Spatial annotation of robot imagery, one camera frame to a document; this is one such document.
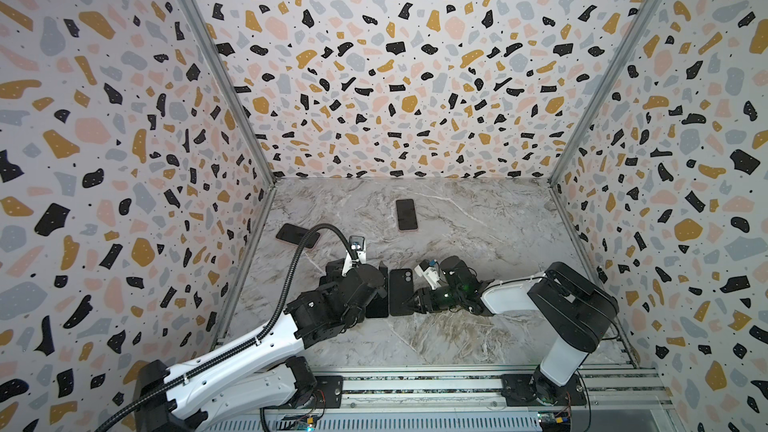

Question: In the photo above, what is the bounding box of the phone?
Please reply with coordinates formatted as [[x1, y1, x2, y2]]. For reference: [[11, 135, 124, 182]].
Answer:
[[276, 223, 320, 249], [365, 262, 389, 319], [395, 199, 418, 231]]

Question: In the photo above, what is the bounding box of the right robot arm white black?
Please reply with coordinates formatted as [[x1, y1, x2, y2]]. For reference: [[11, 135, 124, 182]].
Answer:
[[402, 256, 619, 406]]

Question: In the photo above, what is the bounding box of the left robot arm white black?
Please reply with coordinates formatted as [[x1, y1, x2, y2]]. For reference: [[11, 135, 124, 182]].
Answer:
[[134, 264, 387, 431]]

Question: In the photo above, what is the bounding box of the phone in dark case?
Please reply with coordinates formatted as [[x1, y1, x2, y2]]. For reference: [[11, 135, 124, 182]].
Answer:
[[276, 223, 320, 249]]

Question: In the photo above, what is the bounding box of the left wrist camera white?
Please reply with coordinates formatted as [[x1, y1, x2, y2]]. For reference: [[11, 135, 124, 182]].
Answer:
[[342, 235, 366, 276]]

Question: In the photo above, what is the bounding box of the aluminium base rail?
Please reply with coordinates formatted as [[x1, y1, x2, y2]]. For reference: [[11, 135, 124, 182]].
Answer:
[[167, 365, 683, 431]]

